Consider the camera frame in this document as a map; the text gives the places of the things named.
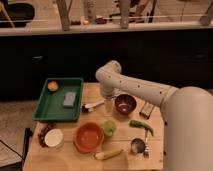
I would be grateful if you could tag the white cloth-wrapped gripper body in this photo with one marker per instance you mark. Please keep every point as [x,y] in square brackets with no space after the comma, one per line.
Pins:
[109,104]

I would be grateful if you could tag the grey sponge block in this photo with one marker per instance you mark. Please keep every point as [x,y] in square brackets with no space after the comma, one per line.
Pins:
[69,99]

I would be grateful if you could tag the green chili pepper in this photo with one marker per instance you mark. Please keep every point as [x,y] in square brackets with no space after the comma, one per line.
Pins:
[139,124]

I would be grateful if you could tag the dark red bowl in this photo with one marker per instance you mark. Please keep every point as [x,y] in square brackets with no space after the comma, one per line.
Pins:
[125,104]

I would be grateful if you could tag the white paper cup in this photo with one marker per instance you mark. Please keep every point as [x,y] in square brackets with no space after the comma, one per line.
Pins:
[54,138]

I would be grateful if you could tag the yellow corn cob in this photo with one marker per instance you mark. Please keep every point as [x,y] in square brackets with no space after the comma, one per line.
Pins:
[103,155]

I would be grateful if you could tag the dark red grapes bunch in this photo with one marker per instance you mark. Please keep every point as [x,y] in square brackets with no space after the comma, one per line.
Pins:
[43,132]

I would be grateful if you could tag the small metal cup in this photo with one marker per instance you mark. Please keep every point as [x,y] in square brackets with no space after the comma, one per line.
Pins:
[137,146]

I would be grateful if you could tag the black clamp on table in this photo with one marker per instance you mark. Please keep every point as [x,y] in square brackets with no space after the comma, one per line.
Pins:
[27,135]

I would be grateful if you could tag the orange fruit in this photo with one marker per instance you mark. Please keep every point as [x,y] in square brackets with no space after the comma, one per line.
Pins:
[52,86]

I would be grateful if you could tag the metal fork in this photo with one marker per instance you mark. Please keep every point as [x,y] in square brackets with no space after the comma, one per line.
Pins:
[146,151]

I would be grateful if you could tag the white handled brush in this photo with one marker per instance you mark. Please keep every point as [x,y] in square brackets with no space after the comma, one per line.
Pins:
[90,106]

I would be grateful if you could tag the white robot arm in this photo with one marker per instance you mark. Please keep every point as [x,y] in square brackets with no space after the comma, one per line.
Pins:
[187,115]

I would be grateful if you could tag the green plastic tray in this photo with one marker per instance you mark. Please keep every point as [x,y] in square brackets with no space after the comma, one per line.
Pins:
[50,104]

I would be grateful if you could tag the orange bowl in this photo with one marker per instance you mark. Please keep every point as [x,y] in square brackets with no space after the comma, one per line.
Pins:
[88,137]

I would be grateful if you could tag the black chair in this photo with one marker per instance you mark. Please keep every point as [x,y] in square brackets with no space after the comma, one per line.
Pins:
[19,13]

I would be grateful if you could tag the wooden block tool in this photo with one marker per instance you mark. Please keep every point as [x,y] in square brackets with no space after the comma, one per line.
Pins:
[146,110]

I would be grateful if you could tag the green cup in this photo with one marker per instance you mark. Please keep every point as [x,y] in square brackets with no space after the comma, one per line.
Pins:
[109,127]

